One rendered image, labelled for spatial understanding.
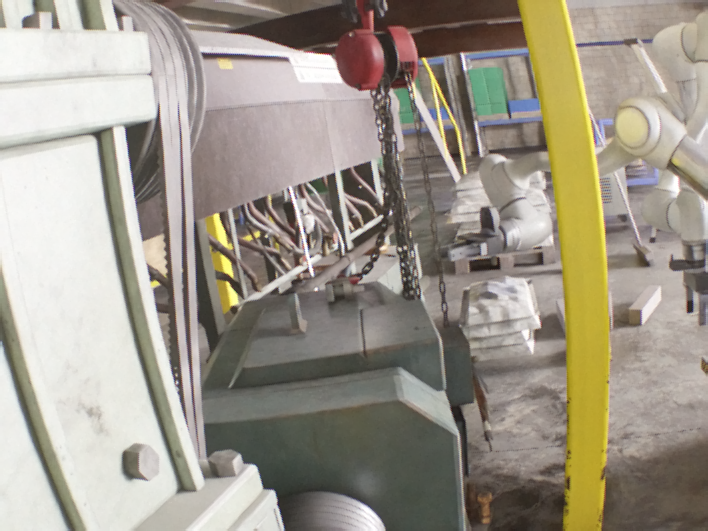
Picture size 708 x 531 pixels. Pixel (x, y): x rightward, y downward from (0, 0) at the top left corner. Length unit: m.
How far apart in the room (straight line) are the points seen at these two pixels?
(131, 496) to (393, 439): 0.42
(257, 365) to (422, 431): 0.27
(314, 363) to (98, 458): 0.50
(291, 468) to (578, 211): 0.73
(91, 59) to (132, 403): 0.33
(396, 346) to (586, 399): 0.56
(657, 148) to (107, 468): 1.27
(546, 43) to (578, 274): 0.46
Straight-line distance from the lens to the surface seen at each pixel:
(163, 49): 0.75
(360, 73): 1.55
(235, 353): 1.24
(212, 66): 1.92
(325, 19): 3.48
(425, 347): 1.03
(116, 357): 0.65
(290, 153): 2.23
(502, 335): 3.40
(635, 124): 1.49
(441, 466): 0.97
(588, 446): 1.51
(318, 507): 0.93
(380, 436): 0.94
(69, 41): 0.60
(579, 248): 1.34
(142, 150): 0.73
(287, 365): 1.04
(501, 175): 1.94
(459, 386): 1.34
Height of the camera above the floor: 1.19
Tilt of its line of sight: 10 degrees down
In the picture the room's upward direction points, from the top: 9 degrees counter-clockwise
